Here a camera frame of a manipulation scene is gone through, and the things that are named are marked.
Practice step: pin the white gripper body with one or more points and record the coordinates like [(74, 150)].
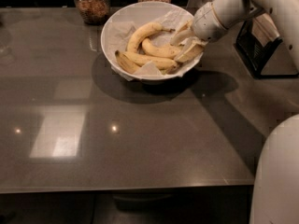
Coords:
[(203, 24)]

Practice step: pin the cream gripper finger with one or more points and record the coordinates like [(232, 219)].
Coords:
[(192, 48), (183, 32)]

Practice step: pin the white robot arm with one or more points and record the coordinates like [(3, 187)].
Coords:
[(275, 198)]

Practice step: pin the long lower yellow banana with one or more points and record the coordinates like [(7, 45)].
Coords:
[(163, 64)]

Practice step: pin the small left yellow banana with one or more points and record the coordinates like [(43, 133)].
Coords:
[(126, 64)]

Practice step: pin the white paper towel liner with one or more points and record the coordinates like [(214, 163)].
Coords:
[(118, 34)]

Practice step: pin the glass jar with granola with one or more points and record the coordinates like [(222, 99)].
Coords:
[(93, 12)]

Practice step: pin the black wire napkin holder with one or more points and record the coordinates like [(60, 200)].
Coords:
[(262, 50)]

